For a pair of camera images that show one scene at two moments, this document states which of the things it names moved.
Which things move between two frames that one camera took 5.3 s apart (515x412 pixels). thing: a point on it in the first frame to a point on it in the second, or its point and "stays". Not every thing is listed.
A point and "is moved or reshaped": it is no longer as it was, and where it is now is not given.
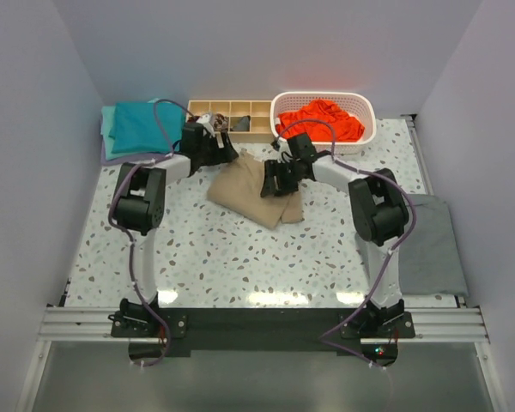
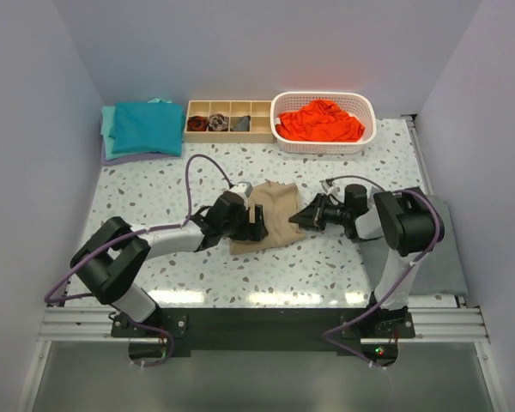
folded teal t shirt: [137, 130] stays
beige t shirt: [237, 187] is moved or reshaped
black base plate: [159, 334] stays
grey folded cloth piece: [243, 125] stays
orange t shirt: [347, 127] stays
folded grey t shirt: [428, 258] stays
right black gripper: [271, 167] to [312, 215]
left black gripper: [222, 154] to [255, 232]
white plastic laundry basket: [360, 106] stays
